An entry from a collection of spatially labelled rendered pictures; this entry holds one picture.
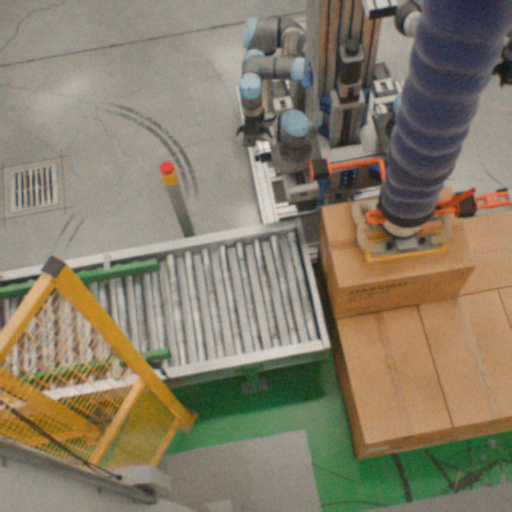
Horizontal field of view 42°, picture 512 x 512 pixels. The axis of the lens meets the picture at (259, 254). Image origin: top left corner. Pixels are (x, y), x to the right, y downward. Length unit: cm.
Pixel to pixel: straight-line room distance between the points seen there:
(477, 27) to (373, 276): 142
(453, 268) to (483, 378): 58
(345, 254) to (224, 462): 136
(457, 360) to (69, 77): 320
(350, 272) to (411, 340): 54
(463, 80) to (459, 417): 173
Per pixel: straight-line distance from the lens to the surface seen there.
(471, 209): 280
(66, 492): 132
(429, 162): 222
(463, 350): 326
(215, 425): 367
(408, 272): 291
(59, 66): 501
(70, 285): 180
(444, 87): 191
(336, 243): 293
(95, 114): 466
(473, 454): 373
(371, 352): 319
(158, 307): 330
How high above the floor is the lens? 359
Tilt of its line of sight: 66 degrees down
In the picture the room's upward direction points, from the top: 8 degrees counter-clockwise
